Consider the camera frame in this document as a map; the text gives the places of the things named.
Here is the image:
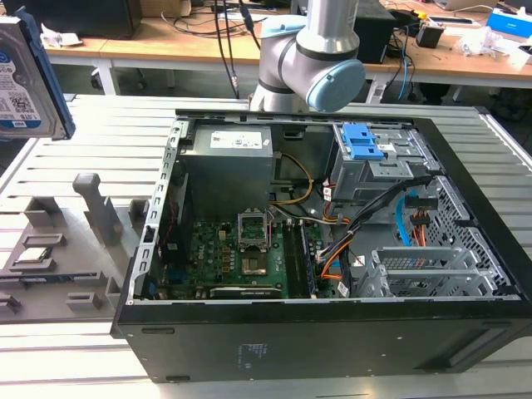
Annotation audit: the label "hard disk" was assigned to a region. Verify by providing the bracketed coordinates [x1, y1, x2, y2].
[0, 7, 77, 142]

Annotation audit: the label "metal disk bay cage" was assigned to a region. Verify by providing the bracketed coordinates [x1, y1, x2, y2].
[331, 122, 434, 204]

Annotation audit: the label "CPU socket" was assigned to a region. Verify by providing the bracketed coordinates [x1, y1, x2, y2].
[236, 210, 272, 254]

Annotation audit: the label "grey power supply unit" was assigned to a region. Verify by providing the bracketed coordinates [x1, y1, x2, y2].
[179, 124, 276, 209]

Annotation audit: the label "square metal chipset heatsink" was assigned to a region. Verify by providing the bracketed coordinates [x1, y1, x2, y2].
[240, 256, 268, 277]

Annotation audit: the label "installed RAM stick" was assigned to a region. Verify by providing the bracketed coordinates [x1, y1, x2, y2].
[290, 222, 319, 298]

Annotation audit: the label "green motherboard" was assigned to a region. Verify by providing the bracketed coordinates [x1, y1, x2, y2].
[160, 218, 330, 300]

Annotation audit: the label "black graphics card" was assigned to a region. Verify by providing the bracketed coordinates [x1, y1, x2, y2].
[209, 284, 284, 299]

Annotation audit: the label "blue plastic bay latch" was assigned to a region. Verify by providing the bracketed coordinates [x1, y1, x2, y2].
[342, 123, 386, 161]

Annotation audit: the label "black open PC case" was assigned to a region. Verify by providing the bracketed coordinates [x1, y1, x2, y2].
[110, 108, 532, 383]

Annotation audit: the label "grey parts rack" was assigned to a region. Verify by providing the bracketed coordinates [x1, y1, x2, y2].
[0, 172, 151, 325]

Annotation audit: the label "black box on desk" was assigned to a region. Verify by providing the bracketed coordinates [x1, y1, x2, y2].
[353, 6, 397, 66]

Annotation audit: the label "small black battery box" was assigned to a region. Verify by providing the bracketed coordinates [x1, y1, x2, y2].
[416, 22, 446, 49]

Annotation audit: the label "silver CPU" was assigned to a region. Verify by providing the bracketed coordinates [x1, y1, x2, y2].
[14, 248, 53, 264]

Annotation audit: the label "black desktop equipment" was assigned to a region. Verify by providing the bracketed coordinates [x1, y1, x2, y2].
[16, 0, 143, 41]

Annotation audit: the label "crumpled white paper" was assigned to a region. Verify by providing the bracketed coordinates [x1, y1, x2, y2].
[39, 22, 84, 47]

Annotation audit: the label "clear plastic bags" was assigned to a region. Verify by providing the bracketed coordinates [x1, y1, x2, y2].
[456, 25, 525, 57]

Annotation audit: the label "blue white cardboard box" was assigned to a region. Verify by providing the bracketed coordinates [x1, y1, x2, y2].
[485, 7, 532, 43]

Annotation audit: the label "yellow power wire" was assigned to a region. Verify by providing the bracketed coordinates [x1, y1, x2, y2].
[268, 153, 316, 206]

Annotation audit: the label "orange SATA wire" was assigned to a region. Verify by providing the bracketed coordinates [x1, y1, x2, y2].
[318, 248, 347, 280]

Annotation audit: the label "black sleeved cable bundle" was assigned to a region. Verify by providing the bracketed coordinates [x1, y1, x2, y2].
[315, 174, 433, 267]

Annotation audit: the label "light blue SATA wire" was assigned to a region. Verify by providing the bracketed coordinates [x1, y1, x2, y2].
[397, 191, 417, 251]

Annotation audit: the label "black hanging cables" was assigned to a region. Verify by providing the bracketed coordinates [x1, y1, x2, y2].
[214, 0, 262, 100]

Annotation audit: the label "black power connector wire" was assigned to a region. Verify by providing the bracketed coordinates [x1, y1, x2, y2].
[405, 195, 440, 211]

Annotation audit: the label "red orange wire bundle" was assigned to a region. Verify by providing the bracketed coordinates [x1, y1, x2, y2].
[409, 209, 431, 249]

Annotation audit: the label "blue hanging cable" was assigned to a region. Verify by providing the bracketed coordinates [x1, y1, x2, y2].
[397, 52, 413, 103]

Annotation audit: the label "wooden desk white frame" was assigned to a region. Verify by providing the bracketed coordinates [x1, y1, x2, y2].
[41, 16, 264, 97]
[365, 20, 532, 103]

